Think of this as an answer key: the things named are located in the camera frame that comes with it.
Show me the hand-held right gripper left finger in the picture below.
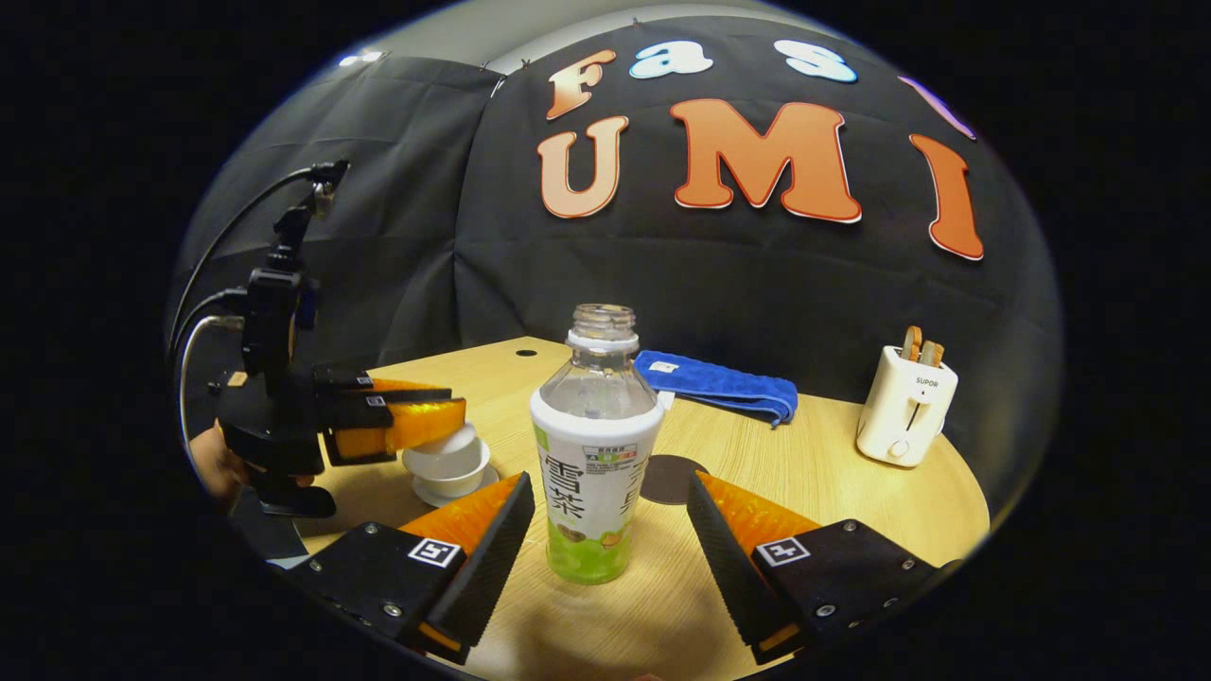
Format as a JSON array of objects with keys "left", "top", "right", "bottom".
[{"left": 289, "top": 473, "right": 536, "bottom": 665}]

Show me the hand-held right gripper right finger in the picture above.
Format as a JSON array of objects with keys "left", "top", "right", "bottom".
[{"left": 686, "top": 470, "right": 961, "bottom": 665}]

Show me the white teacup lid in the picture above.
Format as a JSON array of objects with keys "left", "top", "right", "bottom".
[{"left": 404, "top": 423, "right": 480, "bottom": 458}]

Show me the white teacup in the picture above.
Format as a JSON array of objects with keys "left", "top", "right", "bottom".
[{"left": 401, "top": 440, "right": 492, "bottom": 499}]

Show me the dark round coaster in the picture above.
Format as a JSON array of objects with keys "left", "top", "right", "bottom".
[{"left": 640, "top": 455, "right": 710, "bottom": 506}]

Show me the clear water bottle white label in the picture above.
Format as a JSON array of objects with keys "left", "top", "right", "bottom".
[{"left": 530, "top": 304, "right": 666, "bottom": 585}]

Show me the white saucer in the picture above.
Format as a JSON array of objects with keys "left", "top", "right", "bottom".
[{"left": 412, "top": 468, "right": 501, "bottom": 510}]

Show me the blue towel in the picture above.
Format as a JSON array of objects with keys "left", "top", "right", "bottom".
[{"left": 634, "top": 351, "right": 799, "bottom": 428}]

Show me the white toaster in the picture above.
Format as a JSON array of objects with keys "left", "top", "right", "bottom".
[{"left": 855, "top": 345, "right": 959, "bottom": 468}]

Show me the grey cable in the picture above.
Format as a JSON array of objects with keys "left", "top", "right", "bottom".
[{"left": 177, "top": 314, "right": 246, "bottom": 447}]

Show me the black cable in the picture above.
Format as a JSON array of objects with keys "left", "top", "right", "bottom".
[{"left": 168, "top": 159, "right": 351, "bottom": 360}]

